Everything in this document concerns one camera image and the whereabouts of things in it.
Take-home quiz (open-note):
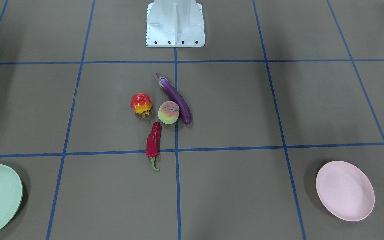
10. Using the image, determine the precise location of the purple eggplant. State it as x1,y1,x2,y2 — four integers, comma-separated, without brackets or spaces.
156,73,192,125

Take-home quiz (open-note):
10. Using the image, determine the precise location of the peach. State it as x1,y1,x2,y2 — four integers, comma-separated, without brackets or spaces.
158,101,180,124

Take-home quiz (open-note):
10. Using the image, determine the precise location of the red chili pepper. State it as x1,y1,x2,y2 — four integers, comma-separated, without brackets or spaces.
145,121,162,172

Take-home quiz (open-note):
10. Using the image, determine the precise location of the pink plate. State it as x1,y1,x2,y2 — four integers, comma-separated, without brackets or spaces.
315,161,375,222

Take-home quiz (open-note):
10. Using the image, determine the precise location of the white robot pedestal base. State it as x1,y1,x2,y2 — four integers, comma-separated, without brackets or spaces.
145,0,206,48

